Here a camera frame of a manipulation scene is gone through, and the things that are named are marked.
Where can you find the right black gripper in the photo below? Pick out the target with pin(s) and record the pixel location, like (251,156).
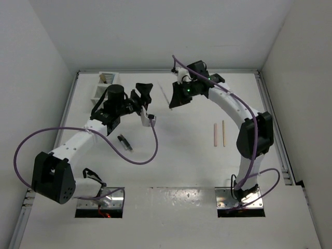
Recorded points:
(178,98)

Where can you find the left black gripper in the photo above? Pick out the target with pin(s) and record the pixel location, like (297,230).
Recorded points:
(144,89)

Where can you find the thin white stick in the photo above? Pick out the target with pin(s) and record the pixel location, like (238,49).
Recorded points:
(165,96)

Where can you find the pink makeup stick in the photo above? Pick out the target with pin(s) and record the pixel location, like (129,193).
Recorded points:
(215,136)

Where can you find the black clear mascara tube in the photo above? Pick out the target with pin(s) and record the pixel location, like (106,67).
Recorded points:
(125,143)

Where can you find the wooden tan stick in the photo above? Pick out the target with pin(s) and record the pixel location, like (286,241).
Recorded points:
(223,133)

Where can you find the dark green gold pencil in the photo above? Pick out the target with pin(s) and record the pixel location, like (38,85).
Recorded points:
(103,78)

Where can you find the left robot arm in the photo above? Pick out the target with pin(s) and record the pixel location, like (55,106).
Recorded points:
(53,175)

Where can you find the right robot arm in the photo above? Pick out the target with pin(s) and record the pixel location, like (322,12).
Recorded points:
(255,128)

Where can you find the white slotted organizer box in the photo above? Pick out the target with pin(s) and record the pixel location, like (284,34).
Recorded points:
(113,78)

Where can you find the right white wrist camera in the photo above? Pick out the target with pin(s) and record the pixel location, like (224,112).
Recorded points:
(179,73)

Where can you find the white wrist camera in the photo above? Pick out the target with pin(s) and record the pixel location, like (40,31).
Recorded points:
(179,73)
(147,120)

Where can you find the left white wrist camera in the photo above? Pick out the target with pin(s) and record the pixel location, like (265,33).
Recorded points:
(147,120)

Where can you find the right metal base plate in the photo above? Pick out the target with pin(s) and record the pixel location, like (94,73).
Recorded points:
(225,200)

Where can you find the metal base plate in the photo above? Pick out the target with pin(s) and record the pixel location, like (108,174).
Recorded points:
(113,201)
(225,200)

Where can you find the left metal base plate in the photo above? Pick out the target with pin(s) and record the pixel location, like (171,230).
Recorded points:
(113,201)

